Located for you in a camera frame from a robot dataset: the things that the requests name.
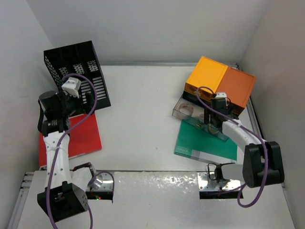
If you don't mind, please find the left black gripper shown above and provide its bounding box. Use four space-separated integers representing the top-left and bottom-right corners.
59 86 97 117

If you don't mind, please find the orange drawer box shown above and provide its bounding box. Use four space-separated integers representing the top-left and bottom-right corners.
216 67 256 115

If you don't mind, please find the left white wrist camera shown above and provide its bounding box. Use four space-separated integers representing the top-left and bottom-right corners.
61 77 81 98

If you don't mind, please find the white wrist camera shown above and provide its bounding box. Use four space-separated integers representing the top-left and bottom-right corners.
215 92 227 98
61 77 81 98

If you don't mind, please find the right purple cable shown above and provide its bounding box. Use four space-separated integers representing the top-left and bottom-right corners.
195 86 269 208

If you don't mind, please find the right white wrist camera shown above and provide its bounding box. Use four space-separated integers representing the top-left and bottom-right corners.
215 92 227 98

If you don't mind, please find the red notebook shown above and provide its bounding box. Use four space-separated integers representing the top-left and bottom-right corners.
39 113 102 168

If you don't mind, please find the yellow drawer box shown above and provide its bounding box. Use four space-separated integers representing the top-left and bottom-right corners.
184 56 229 95

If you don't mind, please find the purple cable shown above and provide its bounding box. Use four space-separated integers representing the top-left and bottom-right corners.
195 86 269 208
46 73 98 229

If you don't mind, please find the black mesh file organizer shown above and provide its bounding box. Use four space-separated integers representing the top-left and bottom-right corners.
43 41 111 110

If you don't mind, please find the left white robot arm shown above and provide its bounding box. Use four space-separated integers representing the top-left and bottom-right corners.
37 89 97 228

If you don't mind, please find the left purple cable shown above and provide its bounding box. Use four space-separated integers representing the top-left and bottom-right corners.
46 73 98 229

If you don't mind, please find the large clear tape roll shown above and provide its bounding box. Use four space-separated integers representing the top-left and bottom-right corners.
178 103 194 116

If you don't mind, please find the left metal arm base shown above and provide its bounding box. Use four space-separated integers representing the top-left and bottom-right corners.
87 171 115 192

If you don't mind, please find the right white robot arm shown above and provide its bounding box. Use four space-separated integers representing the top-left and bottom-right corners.
207 97 285 188

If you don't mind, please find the green notebook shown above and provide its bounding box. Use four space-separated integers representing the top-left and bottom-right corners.
174 121 237 164

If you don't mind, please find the right metal arm base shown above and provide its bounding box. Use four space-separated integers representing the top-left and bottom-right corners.
197 171 241 192

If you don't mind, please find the beige masking tape roll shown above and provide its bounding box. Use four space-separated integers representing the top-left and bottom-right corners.
208 124 220 135

